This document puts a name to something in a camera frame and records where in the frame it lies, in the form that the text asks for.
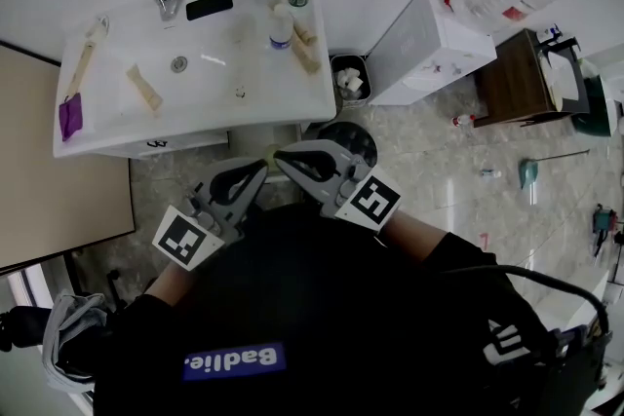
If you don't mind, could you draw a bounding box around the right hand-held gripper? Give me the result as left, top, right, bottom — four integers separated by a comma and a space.
274, 139, 402, 235

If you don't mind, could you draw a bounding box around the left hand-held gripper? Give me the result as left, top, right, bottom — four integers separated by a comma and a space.
151, 159, 268, 272

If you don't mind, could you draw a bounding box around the pale green round plate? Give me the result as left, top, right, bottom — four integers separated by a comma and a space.
262, 143, 282, 176

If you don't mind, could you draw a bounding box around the person's right forearm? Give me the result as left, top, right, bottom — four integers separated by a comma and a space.
377, 208, 449, 264

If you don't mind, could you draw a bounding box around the person's left forearm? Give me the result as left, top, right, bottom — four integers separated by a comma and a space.
144, 260, 189, 308

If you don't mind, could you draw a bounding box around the black shoulder bag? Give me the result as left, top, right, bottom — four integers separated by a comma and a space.
550, 323, 613, 416

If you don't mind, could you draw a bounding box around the black round stool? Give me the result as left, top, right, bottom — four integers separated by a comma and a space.
316, 121, 379, 171

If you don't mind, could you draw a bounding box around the white vanity cabinet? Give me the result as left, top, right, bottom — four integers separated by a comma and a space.
92, 124, 303, 160

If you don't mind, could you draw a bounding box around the white crumpled paper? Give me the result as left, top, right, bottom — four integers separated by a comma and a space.
335, 67, 365, 99

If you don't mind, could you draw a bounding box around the black waste bin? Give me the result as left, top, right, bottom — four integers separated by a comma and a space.
330, 54, 374, 108

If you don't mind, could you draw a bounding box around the white washbasin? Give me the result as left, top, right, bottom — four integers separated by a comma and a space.
52, 0, 337, 160

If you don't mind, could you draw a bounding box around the person's black clothed torso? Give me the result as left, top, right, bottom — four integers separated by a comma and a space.
92, 202, 557, 416

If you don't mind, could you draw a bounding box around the short beige tube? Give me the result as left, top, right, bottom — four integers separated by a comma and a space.
292, 19, 318, 48

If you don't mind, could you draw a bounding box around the beige tube with ridged cap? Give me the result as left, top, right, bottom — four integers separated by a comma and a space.
125, 64, 164, 112

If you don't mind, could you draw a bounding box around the blue label water bottle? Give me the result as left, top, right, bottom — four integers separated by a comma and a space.
268, 3, 295, 51

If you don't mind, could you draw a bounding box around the white water dispenser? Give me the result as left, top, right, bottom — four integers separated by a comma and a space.
366, 0, 498, 107

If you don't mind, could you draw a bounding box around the purple cloth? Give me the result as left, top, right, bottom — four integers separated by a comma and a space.
58, 92, 84, 142

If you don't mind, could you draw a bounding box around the beige board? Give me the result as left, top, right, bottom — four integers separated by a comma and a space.
0, 39, 137, 274

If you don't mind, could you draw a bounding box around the black phone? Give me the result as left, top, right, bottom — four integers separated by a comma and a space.
185, 0, 234, 21

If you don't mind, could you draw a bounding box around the teal broom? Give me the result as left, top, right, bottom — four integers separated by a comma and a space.
518, 149, 591, 190

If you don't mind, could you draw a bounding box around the dark wooden cabinet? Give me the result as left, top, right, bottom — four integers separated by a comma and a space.
473, 27, 591, 129

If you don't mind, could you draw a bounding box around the grey striped shirt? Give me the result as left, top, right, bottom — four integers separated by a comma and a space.
41, 290, 108, 394

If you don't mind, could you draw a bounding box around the white countertop basin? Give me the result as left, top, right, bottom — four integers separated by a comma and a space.
538, 51, 581, 108

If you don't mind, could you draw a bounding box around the black faucet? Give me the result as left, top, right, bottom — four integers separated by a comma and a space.
535, 36, 581, 59

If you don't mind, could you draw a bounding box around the dark green bin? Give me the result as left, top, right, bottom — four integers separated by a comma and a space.
572, 75, 618, 137

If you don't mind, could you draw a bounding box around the teal power tool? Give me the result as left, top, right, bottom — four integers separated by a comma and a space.
592, 204, 624, 259

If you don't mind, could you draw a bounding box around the beige long-handled brush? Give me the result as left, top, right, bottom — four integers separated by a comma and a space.
66, 14, 111, 98

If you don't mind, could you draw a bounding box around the black cable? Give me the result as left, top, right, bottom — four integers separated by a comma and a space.
438, 264, 610, 337

